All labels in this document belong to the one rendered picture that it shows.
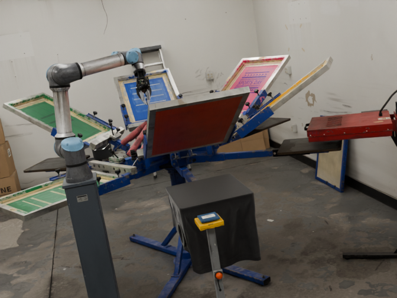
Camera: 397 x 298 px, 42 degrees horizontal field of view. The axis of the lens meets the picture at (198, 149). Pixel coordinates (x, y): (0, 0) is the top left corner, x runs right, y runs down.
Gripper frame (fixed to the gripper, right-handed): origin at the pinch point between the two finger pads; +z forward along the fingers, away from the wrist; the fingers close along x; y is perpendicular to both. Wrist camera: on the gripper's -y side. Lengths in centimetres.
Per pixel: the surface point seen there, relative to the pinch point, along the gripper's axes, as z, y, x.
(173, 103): 13.3, 23.3, 11.1
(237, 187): 59, -16, 44
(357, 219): 78, -167, 187
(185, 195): 55, -22, 12
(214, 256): 98, 11, 14
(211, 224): 83, 25, 14
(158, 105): 12.7, 23.2, 2.9
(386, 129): 40, -25, 158
